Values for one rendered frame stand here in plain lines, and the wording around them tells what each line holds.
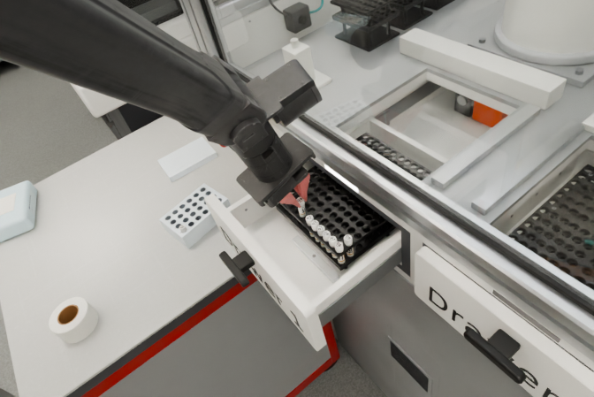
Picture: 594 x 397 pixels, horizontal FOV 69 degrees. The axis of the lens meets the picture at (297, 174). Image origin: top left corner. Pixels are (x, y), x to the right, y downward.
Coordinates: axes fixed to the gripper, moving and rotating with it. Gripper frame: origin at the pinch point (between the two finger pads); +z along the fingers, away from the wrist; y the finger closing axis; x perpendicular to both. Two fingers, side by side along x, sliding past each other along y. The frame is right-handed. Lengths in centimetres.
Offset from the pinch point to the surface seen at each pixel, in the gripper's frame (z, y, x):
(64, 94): 80, -47, 292
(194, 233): 11.8, -17.9, 22.1
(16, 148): 70, -88, 250
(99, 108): 6, -18, 80
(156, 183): 13, -19, 46
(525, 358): 7.9, 4.8, -33.9
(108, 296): 8.8, -37.5, 22.6
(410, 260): 10.4, 5.7, -14.8
